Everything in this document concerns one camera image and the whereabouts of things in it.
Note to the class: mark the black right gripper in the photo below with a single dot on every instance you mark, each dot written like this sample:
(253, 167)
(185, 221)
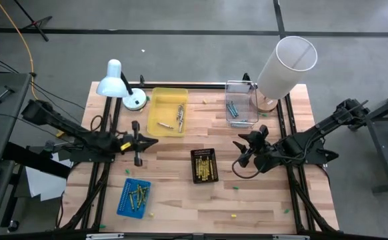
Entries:
(260, 148)

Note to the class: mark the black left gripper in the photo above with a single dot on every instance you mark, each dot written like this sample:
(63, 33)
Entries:
(136, 143)

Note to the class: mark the yellow plastic bin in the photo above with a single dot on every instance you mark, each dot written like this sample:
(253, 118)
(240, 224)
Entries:
(164, 113)

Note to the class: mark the black plastic basket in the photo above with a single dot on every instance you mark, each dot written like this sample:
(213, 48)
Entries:
(204, 152)

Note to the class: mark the blue plastic basket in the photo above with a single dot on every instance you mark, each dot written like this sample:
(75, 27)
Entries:
(124, 206)

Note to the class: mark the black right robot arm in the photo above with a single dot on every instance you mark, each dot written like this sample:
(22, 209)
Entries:
(314, 136)

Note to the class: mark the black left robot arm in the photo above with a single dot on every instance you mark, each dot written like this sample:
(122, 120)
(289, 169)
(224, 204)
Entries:
(80, 133)

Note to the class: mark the yellow tag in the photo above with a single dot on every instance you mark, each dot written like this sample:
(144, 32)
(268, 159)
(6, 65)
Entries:
(125, 146)

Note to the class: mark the clear plastic bin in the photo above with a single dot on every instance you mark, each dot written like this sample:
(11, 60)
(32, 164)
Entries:
(244, 93)

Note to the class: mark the white gooseneck desk lamp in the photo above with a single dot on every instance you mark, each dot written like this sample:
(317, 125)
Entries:
(112, 83)

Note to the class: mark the white paper sheets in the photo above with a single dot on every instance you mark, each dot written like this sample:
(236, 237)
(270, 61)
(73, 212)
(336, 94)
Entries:
(44, 186)

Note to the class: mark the black metal cart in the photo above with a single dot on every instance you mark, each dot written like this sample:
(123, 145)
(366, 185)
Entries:
(384, 143)

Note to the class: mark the grey side desk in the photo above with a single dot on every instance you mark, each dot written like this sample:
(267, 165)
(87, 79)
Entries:
(14, 100)

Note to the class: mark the black caster wheel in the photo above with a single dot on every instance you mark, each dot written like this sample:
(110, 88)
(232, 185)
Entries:
(13, 226)

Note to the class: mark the black tripod stand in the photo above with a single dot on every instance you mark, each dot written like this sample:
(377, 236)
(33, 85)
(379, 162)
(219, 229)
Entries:
(33, 23)

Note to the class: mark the black aluminium table frame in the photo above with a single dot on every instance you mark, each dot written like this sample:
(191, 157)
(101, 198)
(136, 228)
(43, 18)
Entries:
(202, 86)

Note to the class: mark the silver metal bracket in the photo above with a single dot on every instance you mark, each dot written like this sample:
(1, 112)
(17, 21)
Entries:
(104, 236)
(290, 237)

